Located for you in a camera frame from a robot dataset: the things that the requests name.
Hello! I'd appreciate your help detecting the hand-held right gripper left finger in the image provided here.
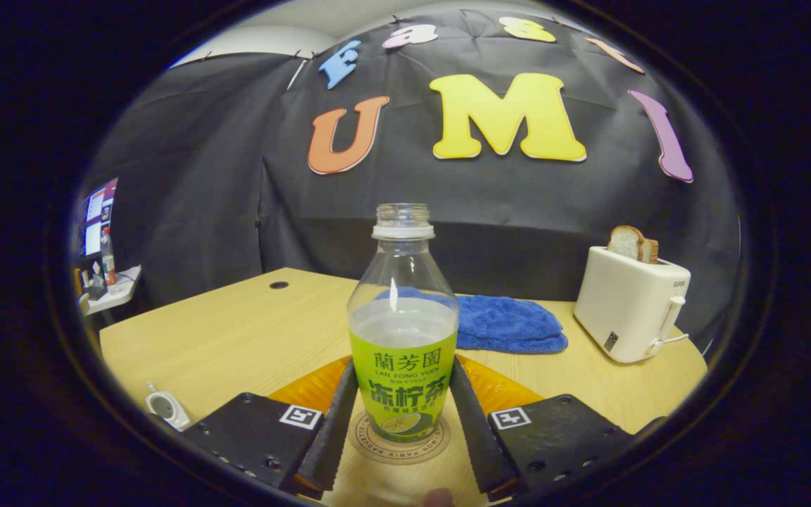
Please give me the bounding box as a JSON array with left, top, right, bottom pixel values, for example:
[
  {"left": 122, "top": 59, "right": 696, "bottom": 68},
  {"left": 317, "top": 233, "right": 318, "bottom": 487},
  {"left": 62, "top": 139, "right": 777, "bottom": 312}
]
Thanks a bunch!
[{"left": 184, "top": 356, "right": 360, "bottom": 501}]

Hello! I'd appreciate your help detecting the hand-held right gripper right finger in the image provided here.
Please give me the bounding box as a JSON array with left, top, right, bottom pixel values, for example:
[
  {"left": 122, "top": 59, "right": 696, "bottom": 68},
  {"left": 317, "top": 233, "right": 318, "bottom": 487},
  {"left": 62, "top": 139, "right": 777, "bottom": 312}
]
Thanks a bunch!
[{"left": 448, "top": 354, "right": 668, "bottom": 502}]

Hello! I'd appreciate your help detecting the round brown coaster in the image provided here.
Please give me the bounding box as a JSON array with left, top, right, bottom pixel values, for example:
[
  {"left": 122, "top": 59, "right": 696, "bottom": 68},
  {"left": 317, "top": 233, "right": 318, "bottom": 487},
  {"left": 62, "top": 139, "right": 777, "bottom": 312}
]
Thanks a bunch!
[{"left": 348, "top": 410, "right": 453, "bottom": 465}]

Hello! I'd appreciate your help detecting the clear green-label water bottle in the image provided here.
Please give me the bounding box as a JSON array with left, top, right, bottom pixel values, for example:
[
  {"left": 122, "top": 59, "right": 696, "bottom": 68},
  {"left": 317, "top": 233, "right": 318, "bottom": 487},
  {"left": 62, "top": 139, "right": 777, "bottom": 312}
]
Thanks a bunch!
[{"left": 346, "top": 203, "right": 460, "bottom": 444}]

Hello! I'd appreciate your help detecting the white teacup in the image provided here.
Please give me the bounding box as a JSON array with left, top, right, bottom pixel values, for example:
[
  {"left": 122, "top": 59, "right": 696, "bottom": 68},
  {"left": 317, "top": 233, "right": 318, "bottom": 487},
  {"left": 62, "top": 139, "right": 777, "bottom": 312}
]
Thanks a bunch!
[{"left": 145, "top": 382, "right": 192, "bottom": 432}]

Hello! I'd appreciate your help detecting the red-capped plastic bottle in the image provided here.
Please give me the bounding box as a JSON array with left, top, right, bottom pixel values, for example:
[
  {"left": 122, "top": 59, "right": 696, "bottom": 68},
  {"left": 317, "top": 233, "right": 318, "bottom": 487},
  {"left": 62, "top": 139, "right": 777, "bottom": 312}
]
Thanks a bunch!
[{"left": 100, "top": 227, "right": 117, "bottom": 286}]

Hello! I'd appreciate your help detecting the blue towel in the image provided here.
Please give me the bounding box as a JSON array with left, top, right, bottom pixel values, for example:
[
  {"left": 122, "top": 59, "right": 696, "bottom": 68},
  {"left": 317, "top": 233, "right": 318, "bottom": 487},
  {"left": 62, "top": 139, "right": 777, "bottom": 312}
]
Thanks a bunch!
[{"left": 376, "top": 286, "right": 569, "bottom": 355}]

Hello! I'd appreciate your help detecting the white toaster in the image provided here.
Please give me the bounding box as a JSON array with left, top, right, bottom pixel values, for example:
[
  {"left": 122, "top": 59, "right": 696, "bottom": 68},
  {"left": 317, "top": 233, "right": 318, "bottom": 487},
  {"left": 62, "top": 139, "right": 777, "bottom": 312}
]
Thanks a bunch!
[{"left": 574, "top": 245, "right": 692, "bottom": 365}]

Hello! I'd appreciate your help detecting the bread slice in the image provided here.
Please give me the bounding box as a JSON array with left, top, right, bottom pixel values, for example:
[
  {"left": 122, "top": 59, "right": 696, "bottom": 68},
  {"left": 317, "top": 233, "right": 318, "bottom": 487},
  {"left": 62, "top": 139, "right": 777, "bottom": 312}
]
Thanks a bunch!
[{"left": 607, "top": 225, "right": 659, "bottom": 265}]

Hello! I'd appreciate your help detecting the white side table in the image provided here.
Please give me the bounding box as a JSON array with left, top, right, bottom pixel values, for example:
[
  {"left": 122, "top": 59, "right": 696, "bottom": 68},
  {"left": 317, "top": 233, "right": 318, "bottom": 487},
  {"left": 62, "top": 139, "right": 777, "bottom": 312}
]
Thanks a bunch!
[{"left": 84, "top": 265, "right": 143, "bottom": 316}]

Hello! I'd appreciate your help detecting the black backdrop cloth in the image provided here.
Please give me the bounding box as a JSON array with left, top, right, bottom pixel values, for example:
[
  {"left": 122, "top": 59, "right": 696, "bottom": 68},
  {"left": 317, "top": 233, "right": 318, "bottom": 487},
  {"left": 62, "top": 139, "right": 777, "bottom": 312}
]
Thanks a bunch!
[{"left": 78, "top": 8, "right": 743, "bottom": 353}]

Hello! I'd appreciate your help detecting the computer monitor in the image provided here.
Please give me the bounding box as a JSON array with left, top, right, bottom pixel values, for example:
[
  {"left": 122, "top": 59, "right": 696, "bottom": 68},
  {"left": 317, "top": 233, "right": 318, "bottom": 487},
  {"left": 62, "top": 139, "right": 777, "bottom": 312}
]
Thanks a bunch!
[{"left": 80, "top": 177, "right": 120, "bottom": 260}]

